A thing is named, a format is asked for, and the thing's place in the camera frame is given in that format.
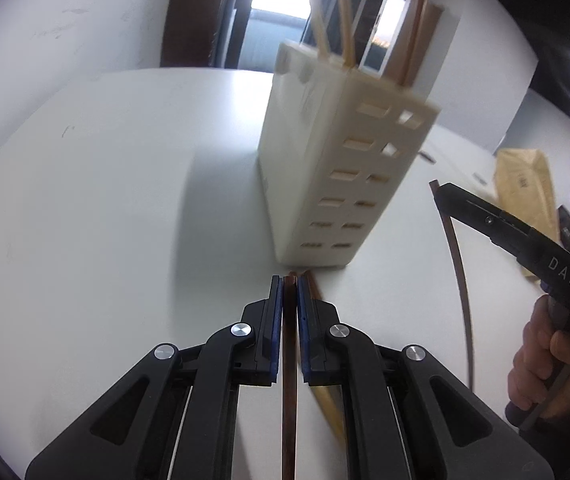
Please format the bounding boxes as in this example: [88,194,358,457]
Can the light wooden chopsticks in holder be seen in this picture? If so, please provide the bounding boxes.
[305,0,367,57]

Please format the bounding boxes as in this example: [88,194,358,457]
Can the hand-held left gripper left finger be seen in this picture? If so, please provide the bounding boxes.
[25,275,284,480]

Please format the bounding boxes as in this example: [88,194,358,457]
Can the pale wooden chopstick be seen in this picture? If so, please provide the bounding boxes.
[307,0,334,62]
[334,0,359,69]

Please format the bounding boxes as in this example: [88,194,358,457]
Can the person's right hand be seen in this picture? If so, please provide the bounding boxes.
[509,294,570,422]

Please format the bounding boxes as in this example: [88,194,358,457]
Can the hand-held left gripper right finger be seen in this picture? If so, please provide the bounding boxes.
[298,272,556,480]

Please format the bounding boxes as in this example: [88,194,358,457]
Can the dark brown chopstick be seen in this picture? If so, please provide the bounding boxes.
[429,179,476,392]
[281,271,299,480]

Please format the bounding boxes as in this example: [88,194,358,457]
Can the dark brown wooden wardrobe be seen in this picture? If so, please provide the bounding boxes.
[160,0,238,68]

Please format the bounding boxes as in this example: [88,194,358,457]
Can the brown paper bag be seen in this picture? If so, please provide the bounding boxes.
[494,147,562,283]

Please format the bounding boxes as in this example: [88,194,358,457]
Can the wooden cabinet with glass door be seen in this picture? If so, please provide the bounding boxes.
[360,0,446,88]

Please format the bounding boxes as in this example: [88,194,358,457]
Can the bright balcony glass door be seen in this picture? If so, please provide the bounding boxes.
[237,0,327,68]

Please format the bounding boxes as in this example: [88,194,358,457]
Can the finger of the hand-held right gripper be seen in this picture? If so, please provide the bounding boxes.
[437,183,556,273]

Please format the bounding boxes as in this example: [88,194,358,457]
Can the cream slotted utensil holder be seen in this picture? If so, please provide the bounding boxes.
[257,41,440,269]

